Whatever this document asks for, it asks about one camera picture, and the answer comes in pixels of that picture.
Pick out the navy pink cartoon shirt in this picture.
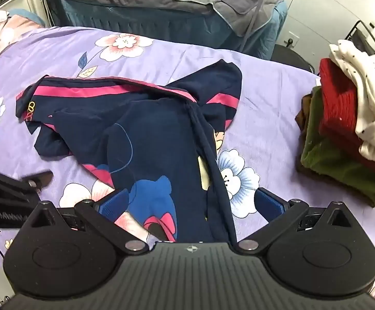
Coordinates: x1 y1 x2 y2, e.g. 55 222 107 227
15 60 242 244

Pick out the green folded garment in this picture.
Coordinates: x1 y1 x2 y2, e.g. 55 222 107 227
300 87 375 206

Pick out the brown folded garment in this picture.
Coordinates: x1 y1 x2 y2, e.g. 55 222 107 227
294 94 312 174

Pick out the red knit garment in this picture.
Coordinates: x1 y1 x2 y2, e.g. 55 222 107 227
319 58 375 172

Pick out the black chair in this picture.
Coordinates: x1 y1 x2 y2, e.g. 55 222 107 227
271 44 315 74

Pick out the white polka dot garment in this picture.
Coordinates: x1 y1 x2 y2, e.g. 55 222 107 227
330 40 375 162

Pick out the teal bed skirt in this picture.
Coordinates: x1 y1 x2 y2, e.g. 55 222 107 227
47 0 288 60

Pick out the wall power socket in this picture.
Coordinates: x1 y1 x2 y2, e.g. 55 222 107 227
284 32 299 48

